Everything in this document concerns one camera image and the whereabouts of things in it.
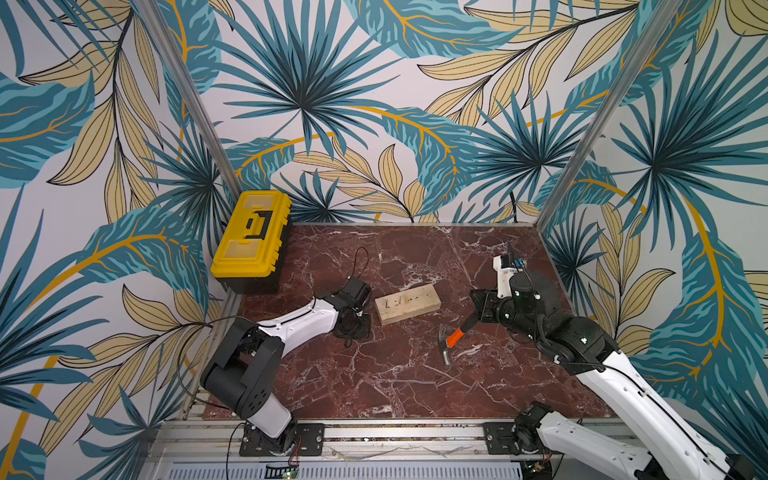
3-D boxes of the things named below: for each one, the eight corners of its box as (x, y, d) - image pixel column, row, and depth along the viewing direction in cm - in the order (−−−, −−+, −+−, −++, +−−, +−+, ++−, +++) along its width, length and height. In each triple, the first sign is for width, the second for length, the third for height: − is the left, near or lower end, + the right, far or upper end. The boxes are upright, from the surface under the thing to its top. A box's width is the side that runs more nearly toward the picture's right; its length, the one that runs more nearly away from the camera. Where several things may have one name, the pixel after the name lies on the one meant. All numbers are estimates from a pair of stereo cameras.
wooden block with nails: (382, 326, 95) (382, 319, 91) (375, 305, 100) (375, 298, 96) (440, 309, 99) (443, 302, 96) (431, 289, 104) (433, 282, 100)
